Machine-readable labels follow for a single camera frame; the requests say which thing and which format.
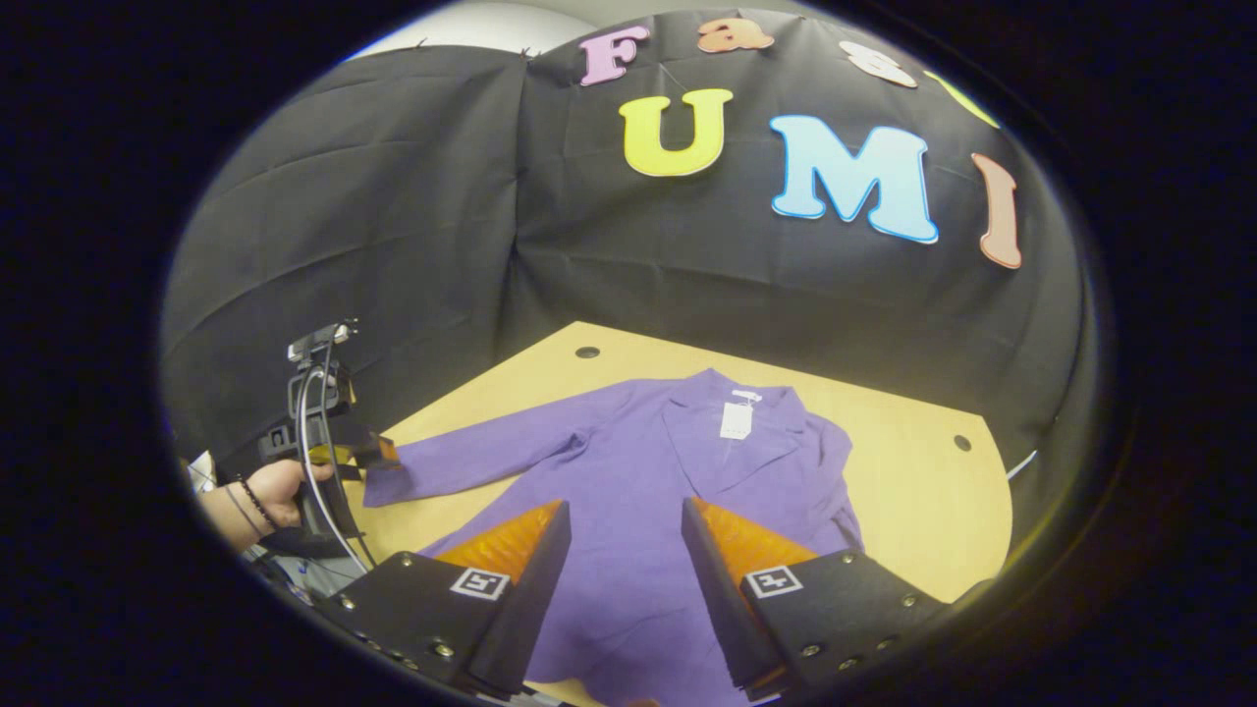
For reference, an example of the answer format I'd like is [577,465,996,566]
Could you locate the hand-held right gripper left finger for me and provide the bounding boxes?
[314,499,573,700]

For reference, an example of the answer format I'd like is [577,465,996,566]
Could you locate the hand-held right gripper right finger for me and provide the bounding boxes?
[682,496,949,700]

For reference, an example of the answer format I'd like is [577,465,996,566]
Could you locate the purple knit cardigan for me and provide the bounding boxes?
[363,368,865,707]

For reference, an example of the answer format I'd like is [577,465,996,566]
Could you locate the black backdrop cloth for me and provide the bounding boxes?
[162,10,1096,492]

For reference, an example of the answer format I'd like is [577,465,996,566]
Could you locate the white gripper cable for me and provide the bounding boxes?
[295,365,376,572]

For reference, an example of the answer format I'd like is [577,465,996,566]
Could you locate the black bead bracelet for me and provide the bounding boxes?
[224,474,281,536]

